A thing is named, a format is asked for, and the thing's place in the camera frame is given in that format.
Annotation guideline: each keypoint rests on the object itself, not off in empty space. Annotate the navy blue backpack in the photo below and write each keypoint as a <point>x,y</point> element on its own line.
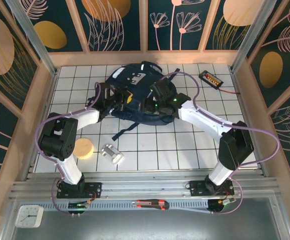
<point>144,120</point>

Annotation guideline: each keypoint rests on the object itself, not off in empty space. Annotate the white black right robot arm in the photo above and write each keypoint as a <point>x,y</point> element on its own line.
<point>234,147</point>

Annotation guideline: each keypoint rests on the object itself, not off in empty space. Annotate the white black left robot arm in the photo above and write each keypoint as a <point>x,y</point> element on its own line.
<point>57,137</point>

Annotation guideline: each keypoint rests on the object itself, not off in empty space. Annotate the black charger board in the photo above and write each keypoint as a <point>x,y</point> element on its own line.
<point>211,79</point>

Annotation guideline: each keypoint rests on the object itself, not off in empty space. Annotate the silver metal hinge block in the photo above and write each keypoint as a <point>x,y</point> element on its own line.
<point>111,154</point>

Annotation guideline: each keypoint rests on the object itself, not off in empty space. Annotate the round yellow sponge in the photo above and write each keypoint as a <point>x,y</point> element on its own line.
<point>86,148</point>

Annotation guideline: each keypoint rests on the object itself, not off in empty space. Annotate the red black utility knife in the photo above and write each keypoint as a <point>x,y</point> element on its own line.
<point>152,204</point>

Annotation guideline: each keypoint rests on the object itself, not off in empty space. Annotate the black controller board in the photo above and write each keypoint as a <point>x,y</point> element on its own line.
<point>77,206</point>
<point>215,206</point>

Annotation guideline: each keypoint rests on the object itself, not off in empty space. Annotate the white square clock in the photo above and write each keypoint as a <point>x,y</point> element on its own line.
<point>29,216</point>

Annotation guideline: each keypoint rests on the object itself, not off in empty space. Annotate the aluminium front rail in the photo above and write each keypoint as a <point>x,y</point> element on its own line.
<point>144,186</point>

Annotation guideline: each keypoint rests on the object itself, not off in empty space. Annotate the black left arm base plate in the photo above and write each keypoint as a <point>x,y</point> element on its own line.
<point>94,190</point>

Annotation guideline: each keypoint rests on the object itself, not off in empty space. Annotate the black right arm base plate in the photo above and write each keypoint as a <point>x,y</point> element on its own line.
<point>197,188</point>

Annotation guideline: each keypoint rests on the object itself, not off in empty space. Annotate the aluminium corner post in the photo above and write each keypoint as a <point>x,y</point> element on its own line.
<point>253,37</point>
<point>35,37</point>

